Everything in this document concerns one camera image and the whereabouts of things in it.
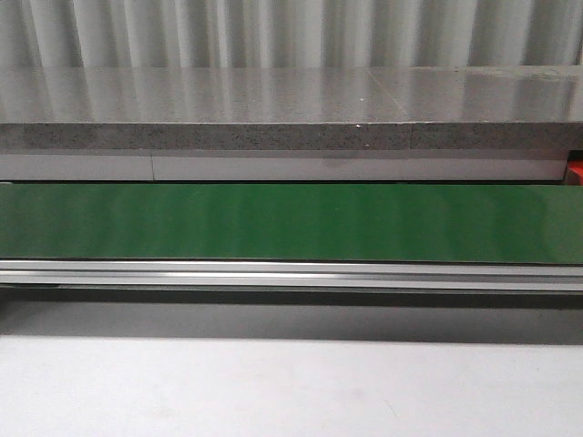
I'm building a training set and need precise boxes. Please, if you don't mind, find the white corrugated curtain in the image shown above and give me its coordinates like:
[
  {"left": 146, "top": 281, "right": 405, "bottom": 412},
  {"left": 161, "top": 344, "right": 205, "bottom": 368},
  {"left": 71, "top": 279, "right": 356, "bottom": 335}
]
[{"left": 1, "top": 1, "right": 582, "bottom": 67}]

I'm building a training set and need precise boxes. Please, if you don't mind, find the green conveyor belt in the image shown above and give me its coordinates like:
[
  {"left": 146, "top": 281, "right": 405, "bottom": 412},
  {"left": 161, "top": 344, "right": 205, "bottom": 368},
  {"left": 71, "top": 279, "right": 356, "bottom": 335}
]
[{"left": 1, "top": 183, "right": 582, "bottom": 265}]

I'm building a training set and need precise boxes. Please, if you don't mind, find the red plastic tray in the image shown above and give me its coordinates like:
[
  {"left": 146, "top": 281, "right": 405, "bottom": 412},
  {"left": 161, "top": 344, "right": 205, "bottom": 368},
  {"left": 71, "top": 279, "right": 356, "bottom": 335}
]
[{"left": 564, "top": 150, "right": 583, "bottom": 186}]

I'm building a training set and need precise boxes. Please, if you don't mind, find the aluminium conveyor frame rail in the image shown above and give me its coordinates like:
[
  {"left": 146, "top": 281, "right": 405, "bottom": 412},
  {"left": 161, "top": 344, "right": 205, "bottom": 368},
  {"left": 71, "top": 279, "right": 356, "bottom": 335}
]
[{"left": 1, "top": 259, "right": 582, "bottom": 293}]

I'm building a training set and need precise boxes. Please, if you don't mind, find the grey stone countertop slab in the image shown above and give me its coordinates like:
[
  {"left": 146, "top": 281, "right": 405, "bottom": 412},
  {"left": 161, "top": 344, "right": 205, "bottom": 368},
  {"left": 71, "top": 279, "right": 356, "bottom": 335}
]
[{"left": 1, "top": 66, "right": 582, "bottom": 151}]

